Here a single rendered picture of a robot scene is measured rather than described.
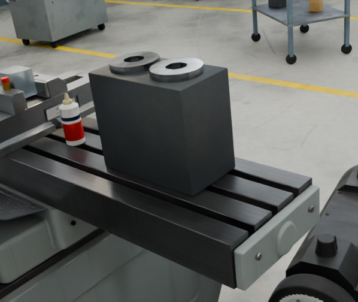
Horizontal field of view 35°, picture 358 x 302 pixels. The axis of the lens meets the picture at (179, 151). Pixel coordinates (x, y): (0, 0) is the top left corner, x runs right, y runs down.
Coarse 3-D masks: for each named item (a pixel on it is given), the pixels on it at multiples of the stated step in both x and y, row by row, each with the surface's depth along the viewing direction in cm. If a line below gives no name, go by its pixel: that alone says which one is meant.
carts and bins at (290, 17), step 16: (272, 0) 472; (288, 0) 412; (304, 0) 487; (320, 0) 440; (256, 16) 491; (272, 16) 448; (288, 16) 418; (304, 16) 436; (320, 16) 431; (336, 16) 425; (256, 32) 497; (288, 32) 424; (304, 32) 508; (288, 48) 430
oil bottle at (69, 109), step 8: (64, 104) 115; (72, 104) 115; (64, 112) 114; (72, 112) 114; (64, 120) 115; (72, 120) 115; (80, 120) 117; (64, 128) 116; (72, 128) 116; (80, 128) 117; (72, 136) 116; (80, 136) 117; (72, 144) 117
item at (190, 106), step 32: (128, 64) 96; (160, 64) 94; (192, 64) 92; (96, 96) 100; (128, 96) 94; (160, 96) 89; (192, 96) 88; (224, 96) 94; (128, 128) 98; (160, 128) 92; (192, 128) 89; (224, 128) 96; (128, 160) 101; (160, 160) 95; (192, 160) 91; (224, 160) 98; (192, 192) 93
